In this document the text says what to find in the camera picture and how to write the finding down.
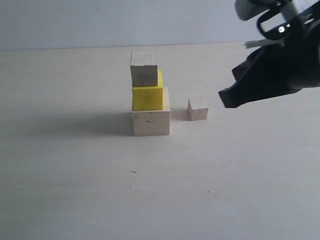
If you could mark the medium plywood cube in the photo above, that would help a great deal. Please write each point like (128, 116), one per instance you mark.
(144, 68)

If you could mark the white torn tape scrap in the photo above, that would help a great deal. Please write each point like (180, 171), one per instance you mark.
(262, 42)

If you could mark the small pale wooden cube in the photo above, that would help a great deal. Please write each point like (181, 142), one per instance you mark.
(197, 109)

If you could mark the large pale wooden cube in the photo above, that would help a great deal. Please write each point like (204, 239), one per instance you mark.
(152, 122)

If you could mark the yellow cube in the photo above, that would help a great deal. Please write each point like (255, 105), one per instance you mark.
(149, 98)

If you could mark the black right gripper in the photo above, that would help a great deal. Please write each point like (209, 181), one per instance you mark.
(278, 69)

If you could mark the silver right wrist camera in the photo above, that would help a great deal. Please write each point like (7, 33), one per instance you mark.
(247, 9)

